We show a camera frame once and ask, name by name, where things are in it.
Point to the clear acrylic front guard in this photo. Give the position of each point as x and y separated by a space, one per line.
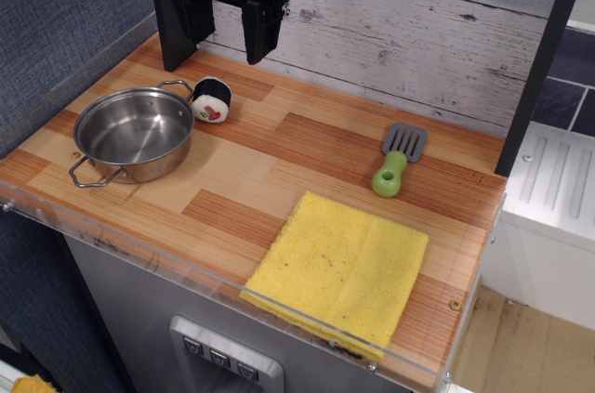
138 288

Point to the yellow cloth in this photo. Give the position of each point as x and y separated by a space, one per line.
340 273

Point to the yellow object bottom left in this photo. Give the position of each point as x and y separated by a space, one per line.
32 384

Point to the white ribbed cabinet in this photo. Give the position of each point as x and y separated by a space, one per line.
542 248

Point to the stainless steel pot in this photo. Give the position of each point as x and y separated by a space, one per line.
133 135

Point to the right black frame post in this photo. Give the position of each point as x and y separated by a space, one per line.
551 38

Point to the silver dispenser control panel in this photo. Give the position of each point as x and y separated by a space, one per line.
212 362

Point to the plush sushi roll toy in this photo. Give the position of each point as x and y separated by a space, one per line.
211 100

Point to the grey spatula with green handle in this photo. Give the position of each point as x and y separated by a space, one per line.
403 145

